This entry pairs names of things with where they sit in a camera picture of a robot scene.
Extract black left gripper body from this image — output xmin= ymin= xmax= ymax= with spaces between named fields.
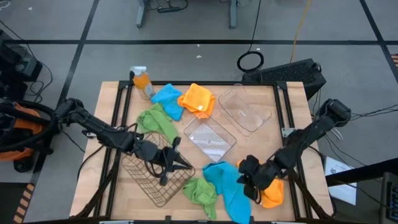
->
xmin=132 ymin=136 xmax=183 ymax=187

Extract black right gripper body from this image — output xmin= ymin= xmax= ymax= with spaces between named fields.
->
xmin=244 ymin=154 xmax=282 ymax=202

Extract blue microfiber towel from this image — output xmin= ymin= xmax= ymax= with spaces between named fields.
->
xmin=150 ymin=83 xmax=185 ymax=122
xmin=202 ymin=161 xmax=252 ymax=224

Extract orange microfiber towel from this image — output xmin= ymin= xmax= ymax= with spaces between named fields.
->
xmin=236 ymin=160 xmax=285 ymax=209
xmin=177 ymin=83 xmax=216 ymax=119

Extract green microfiber towel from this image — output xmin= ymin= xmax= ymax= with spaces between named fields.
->
xmin=182 ymin=177 xmax=218 ymax=221
xmin=136 ymin=102 xmax=180 ymax=146

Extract clear plastic bin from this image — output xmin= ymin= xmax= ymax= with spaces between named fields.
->
xmin=183 ymin=111 xmax=238 ymax=163
xmin=218 ymin=83 xmax=273 ymax=138

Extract orange liquid spray bottle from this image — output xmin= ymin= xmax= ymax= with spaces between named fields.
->
xmin=129 ymin=65 xmax=155 ymax=100

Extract white paper sheet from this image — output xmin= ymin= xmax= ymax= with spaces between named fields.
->
xmin=323 ymin=155 xmax=358 ymax=206

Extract black perforated computer case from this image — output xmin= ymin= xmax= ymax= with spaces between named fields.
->
xmin=241 ymin=58 xmax=327 ymax=101

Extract gray device with blue buttons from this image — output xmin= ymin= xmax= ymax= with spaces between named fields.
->
xmin=378 ymin=171 xmax=398 ymax=224

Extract orange and black vacuum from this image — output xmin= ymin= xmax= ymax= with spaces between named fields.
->
xmin=0 ymin=96 xmax=63 ymax=174

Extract gray desk leg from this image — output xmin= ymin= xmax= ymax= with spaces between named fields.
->
xmin=136 ymin=0 xmax=149 ymax=29
xmin=229 ymin=0 xmax=239 ymax=30

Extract black power strip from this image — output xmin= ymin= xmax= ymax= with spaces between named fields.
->
xmin=157 ymin=6 xmax=182 ymax=14

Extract black equipment stack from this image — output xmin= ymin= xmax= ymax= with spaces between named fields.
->
xmin=0 ymin=29 xmax=44 ymax=102

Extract metal wire basket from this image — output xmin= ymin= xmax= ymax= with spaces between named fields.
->
xmin=121 ymin=132 xmax=197 ymax=208

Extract coiled black cable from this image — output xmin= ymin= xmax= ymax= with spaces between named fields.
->
xmin=236 ymin=0 xmax=265 ymax=74

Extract yellow extension cable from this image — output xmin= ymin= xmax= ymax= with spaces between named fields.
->
xmin=289 ymin=0 xmax=313 ymax=63

